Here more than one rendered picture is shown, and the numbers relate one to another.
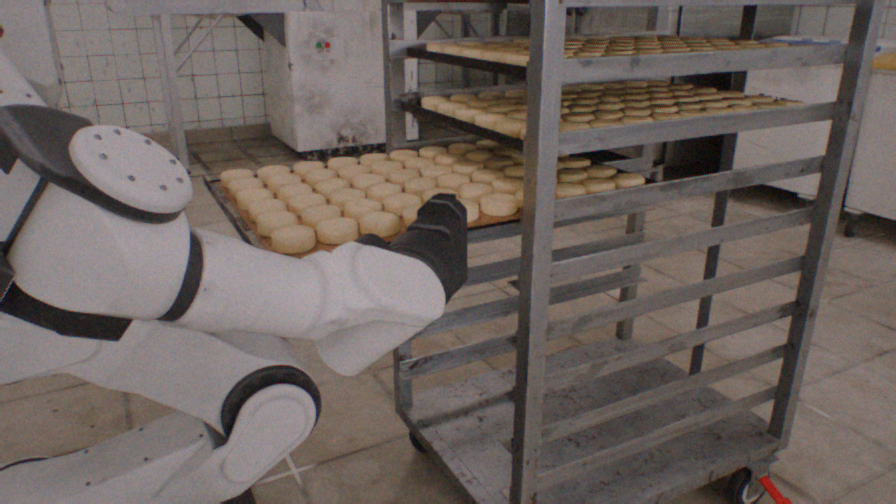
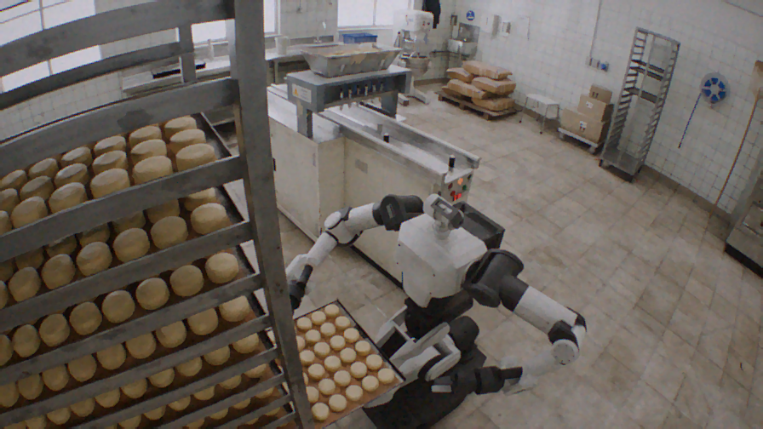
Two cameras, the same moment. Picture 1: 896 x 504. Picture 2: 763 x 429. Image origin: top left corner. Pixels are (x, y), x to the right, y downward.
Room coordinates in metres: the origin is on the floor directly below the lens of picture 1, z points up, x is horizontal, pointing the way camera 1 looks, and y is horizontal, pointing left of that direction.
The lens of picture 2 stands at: (1.59, 0.17, 1.70)
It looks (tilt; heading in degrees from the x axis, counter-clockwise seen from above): 35 degrees down; 169
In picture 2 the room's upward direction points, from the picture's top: 4 degrees clockwise
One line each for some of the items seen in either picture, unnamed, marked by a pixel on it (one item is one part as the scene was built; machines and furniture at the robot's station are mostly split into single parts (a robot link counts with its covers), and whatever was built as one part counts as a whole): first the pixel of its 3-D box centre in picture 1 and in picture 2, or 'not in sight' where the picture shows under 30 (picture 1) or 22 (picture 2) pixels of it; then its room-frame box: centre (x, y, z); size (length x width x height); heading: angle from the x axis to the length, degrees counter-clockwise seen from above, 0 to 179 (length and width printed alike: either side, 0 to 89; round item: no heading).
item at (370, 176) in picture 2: not in sight; (400, 208); (-0.24, 0.64, 0.45); 0.70 x 0.34 x 0.90; 34
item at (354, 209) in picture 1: (362, 210); (312, 337); (0.85, 0.11, 0.69); 0.05 x 0.05 x 0.02
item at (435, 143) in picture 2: not in sight; (357, 108); (-0.83, 0.41, 0.87); 2.01 x 0.03 x 0.07; 34
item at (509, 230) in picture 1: (537, 222); not in sight; (1.33, -0.19, 0.51); 0.64 x 0.03 x 0.03; 118
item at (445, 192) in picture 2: not in sight; (456, 186); (0.06, 0.84, 0.77); 0.24 x 0.04 x 0.14; 124
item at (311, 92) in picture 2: not in sight; (351, 96); (-0.66, 0.35, 1.01); 0.72 x 0.33 x 0.34; 124
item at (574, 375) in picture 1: (671, 340); not in sight; (0.99, -0.37, 0.42); 0.64 x 0.03 x 0.03; 118
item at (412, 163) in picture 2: not in sight; (321, 117); (-0.67, 0.17, 0.87); 2.01 x 0.03 x 0.07; 34
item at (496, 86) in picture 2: not in sight; (496, 83); (-3.42, 2.71, 0.47); 0.72 x 0.42 x 0.17; 124
